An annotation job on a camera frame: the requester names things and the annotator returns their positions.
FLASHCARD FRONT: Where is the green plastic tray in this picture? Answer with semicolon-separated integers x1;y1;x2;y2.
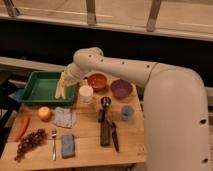
21;71;76;106

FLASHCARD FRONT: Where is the yellow apple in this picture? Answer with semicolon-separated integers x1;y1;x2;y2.
37;106;52;121

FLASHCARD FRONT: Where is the blue sponge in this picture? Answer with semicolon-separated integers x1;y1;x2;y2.
61;134;75;158

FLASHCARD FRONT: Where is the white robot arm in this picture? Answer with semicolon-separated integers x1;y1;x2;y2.
62;48;212;171

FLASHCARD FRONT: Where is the orange bowl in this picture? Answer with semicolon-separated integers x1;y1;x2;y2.
87;73;107;90

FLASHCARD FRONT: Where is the pale yellow banana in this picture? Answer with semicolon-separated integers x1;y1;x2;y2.
55;73;66;99

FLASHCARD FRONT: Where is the blue cup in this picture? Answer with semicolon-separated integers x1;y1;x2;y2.
121;105;134;121

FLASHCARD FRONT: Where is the metal fork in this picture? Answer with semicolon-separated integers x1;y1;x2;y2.
51;129;57;161

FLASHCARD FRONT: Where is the dark rectangular block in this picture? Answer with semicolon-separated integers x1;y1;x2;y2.
100;121;110;146

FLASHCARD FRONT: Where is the black-handled knife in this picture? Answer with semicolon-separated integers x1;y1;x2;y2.
107;119;120;152

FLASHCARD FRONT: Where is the blue object beside tray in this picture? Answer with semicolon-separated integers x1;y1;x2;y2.
9;89;24;102

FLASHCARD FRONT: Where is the purple bowl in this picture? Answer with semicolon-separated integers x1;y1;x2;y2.
110;79;133;99

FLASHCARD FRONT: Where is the white cup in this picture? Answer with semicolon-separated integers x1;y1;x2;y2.
79;85;93;103

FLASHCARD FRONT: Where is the orange carrot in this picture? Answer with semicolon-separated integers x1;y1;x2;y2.
15;115;30;142

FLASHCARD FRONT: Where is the red grape bunch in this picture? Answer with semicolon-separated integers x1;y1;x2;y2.
14;129;47;162

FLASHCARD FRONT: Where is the grey-blue cloth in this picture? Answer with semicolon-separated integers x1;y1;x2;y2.
54;107;76;128

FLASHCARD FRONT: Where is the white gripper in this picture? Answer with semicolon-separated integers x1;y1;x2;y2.
61;63;82;86

